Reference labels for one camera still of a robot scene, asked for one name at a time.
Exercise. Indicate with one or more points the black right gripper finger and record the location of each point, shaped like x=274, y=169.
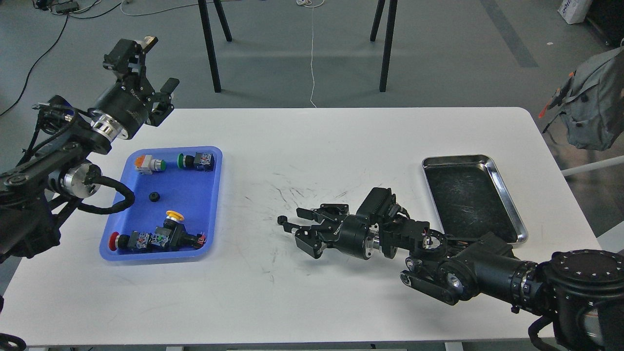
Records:
x=311, y=241
x=327, y=216

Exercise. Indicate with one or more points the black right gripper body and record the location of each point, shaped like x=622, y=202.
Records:
x=353, y=237

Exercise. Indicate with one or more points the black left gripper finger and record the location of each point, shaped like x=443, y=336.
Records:
x=160, y=104
x=127, y=62

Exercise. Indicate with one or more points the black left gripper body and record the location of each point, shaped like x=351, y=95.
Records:
x=121, y=111

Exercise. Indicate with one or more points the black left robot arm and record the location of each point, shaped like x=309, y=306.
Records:
x=54, y=176

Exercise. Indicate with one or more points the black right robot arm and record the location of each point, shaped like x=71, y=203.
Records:
x=580, y=293

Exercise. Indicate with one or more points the orange white push button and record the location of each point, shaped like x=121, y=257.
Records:
x=147, y=164

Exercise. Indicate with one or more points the black power strip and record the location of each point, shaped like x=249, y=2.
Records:
x=66, y=7

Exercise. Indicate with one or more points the blue plastic tray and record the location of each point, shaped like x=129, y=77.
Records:
x=192, y=193

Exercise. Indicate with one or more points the black table leg left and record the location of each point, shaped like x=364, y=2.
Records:
x=208, y=37

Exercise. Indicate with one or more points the black table leg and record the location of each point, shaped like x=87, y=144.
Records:
x=208, y=37
x=388, y=38

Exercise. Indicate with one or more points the silver metal tray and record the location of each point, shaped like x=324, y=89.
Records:
x=471, y=198

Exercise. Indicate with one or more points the black table leg right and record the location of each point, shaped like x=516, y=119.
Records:
x=388, y=38

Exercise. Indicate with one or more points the grey backpack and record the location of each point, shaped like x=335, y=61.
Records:
x=591, y=101

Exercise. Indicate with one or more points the white bag corner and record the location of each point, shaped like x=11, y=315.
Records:
x=574, y=11

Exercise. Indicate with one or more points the green push button switch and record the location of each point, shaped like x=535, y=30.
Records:
x=203, y=162

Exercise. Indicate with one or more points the yellow push button switch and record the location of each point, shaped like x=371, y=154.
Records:
x=173, y=236

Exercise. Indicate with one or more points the red push button switch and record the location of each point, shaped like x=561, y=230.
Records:
x=134, y=243

